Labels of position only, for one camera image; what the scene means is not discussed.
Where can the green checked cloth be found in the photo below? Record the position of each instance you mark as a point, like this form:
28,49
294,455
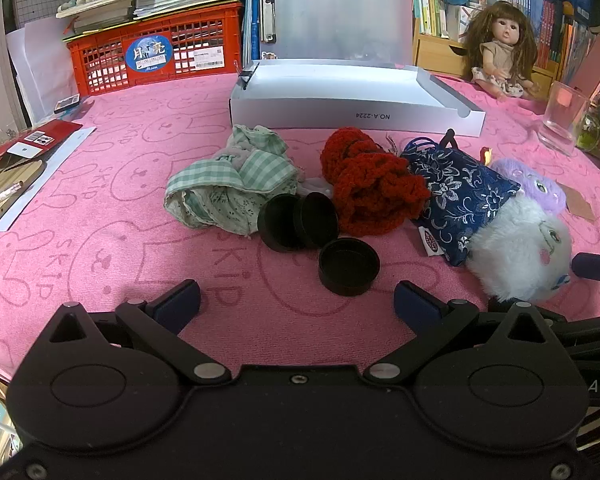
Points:
230,180

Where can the clear glass cup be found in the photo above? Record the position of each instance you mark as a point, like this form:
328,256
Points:
562,125

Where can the white printed carton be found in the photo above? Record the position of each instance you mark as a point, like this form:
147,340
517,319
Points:
464,20

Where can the red plastic crate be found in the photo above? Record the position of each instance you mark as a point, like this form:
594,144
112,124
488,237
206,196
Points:
100,60

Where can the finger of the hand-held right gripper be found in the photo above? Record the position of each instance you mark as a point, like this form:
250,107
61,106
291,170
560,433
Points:
595,332
596,266

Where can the purple plush toy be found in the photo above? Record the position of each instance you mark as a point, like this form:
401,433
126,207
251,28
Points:
535,185

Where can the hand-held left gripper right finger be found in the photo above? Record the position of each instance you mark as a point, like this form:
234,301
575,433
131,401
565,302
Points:
416,306

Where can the white plush toy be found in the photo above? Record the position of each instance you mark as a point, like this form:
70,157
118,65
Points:
520,245

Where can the small green glass jar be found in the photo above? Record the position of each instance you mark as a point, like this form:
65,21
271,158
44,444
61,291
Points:
590,132

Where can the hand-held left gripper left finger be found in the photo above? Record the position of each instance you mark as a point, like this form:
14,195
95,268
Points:
180,305

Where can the brown paper tag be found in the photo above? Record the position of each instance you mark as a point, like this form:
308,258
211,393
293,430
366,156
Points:
580,206

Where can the translucent clipboard case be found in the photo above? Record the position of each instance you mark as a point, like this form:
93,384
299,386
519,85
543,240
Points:
340,20

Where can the shallow white cardboard box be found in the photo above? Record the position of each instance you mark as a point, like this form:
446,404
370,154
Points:
340,95

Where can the black round cap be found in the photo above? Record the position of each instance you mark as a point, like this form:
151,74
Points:
275,227
349,267
320,220

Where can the red knitted piece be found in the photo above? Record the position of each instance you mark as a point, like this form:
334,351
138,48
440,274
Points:
375,185

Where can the red packet at left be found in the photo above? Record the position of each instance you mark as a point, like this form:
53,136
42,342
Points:
45,137

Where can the grey gridded cutting mat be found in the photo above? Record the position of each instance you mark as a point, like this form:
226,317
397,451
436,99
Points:
35,7

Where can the brown cardboard pieces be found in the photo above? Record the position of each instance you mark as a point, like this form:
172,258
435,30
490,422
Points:
10,180

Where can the white card strip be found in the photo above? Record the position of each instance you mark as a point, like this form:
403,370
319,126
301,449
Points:
55,165

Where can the brown-haired doll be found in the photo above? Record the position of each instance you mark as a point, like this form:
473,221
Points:
502,45

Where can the white plastic sheets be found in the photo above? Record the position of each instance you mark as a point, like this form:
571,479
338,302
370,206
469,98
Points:
40,70

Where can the row of upright books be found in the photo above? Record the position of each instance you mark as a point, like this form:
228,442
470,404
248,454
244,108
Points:
535,10

